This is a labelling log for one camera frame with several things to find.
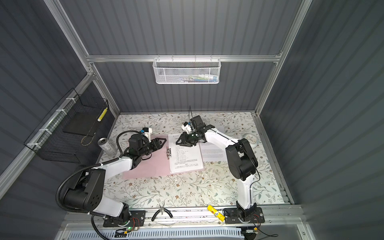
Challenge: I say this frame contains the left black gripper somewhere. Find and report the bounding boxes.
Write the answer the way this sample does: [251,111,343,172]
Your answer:
[138,137,166,159]

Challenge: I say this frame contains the pink file folder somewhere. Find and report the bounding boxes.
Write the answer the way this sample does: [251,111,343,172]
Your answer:
[121,134,205,181]

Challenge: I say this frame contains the printed paper sheet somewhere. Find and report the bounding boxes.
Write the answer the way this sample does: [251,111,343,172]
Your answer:
[168,134,204,174]
[199,143,228,162]

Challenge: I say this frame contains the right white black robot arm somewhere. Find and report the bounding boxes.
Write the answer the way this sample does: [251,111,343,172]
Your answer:
[176,116,265,224]

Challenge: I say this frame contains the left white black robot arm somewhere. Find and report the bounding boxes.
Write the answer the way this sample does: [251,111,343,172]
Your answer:
[56,128,167,227]

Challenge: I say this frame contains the metal folder clip mechanism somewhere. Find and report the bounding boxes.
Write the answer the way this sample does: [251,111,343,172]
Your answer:
[167,147,172,160]

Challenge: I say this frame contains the floral table mat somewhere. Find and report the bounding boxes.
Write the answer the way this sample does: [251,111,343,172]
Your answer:
[104,112,287,209]

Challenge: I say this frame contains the silver metal can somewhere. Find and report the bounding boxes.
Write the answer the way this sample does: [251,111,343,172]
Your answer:
[98,138,117,157]

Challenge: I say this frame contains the yellow marker in basket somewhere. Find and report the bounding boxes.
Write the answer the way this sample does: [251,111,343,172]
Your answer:
[97,107,109,122]

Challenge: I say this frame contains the black foam pad in basket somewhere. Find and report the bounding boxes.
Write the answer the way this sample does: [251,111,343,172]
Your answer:
[63,113,101,137]

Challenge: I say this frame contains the black handled pliers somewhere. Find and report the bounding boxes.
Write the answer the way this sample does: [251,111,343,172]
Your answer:
[151,207,173,222]

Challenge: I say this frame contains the white wire wall basket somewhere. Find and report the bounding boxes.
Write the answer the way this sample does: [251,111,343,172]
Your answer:
[153,59,222,85]

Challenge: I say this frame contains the yellow tube on rail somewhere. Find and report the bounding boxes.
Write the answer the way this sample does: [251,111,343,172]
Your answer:
[207,205,226,222]

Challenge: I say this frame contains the black wire side basket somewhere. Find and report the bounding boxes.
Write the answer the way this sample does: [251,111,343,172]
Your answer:
[24,85,115,165]

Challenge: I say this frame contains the white ventilated cable duct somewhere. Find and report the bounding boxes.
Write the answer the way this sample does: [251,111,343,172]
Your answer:
[67,227,244,240]

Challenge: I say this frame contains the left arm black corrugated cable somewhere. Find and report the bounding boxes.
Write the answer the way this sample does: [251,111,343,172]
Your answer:
[55,129,145,240]

